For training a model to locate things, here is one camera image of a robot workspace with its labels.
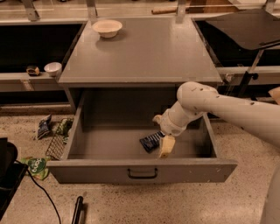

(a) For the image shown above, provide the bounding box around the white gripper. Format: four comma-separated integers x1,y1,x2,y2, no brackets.
152,109,186,158

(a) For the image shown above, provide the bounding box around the blue rxbar blueberry wrapper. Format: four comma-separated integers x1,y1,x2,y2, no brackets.
139,131,165,153

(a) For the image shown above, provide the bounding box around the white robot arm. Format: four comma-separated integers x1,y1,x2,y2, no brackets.
153,82,280,224

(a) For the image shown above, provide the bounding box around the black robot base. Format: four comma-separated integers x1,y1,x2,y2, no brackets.
0,137,27,220

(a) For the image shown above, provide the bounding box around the grey open drawer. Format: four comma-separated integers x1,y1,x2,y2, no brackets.
48,87,237,184

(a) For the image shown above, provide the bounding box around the grey metal cabinet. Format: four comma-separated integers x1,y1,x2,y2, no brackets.
59,16,221,109

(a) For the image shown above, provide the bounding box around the green snack bag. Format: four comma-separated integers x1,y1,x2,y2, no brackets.
56,118,74,137

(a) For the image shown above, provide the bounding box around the beige paper bowl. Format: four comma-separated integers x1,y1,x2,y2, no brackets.
92,19,123,39

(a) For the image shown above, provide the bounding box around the dark blue snack bag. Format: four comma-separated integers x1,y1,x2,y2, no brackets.
37,115,52,139

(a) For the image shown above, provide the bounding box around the wooden rolling pin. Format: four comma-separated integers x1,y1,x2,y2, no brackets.
151,7,189,15

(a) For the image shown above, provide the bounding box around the black bar on floor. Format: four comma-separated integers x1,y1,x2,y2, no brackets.
72,196,83,224

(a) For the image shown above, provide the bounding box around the small white bowl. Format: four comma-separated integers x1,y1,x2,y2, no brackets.
44,62,62,77

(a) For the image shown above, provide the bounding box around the green white snack pouch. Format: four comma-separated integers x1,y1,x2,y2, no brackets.
21,157,49,180

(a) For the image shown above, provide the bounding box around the black stand with tray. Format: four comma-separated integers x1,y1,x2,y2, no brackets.
206,9,280,97

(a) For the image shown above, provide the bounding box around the yellow black tape measure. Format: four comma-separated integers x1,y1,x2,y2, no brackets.
26,66,40,76

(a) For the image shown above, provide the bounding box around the black drawer handle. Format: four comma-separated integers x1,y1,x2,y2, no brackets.
127,168,158,179

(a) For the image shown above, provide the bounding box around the black wire basket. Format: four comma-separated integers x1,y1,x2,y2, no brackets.
45,134,68,160

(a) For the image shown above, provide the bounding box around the black cable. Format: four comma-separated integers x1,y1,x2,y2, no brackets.
15,159,63,224

